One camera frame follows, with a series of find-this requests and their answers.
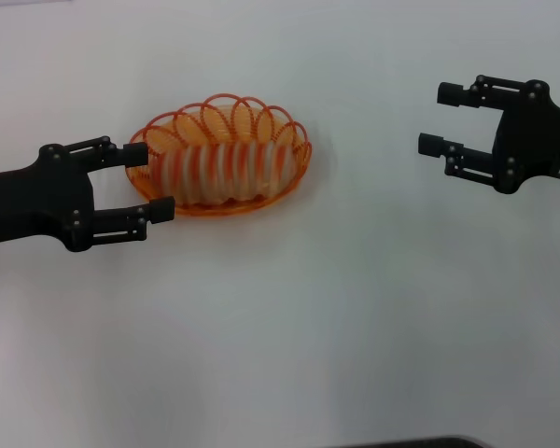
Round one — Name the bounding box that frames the sliced bread loaf toy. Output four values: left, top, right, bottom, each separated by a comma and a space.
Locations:
151, 105, 298, 210

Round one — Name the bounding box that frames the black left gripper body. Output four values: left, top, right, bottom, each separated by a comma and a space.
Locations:
0, 144, 97, 253

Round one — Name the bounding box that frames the dark rounded robot base edge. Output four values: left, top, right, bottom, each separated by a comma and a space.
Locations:
343, 434, 489, 448

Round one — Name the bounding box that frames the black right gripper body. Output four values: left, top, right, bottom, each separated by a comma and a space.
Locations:
492, 79, 560, 195

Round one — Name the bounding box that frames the orange wire basket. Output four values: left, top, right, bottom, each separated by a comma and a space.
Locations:
128, 92, 313, 217

